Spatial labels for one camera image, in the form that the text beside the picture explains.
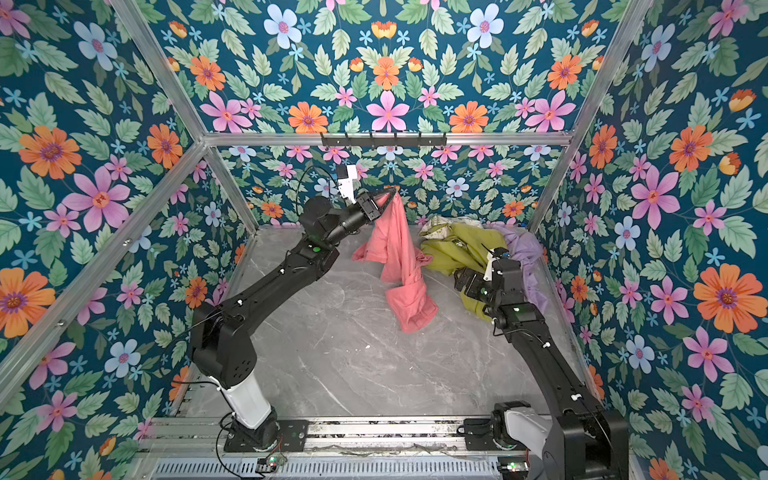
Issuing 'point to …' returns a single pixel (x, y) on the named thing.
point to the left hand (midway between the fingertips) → (398, 182)
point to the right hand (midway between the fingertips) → (468, 274)
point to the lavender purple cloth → (526, 248)
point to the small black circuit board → (513, 467)
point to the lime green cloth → (462, 247)
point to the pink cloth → (390, 245)
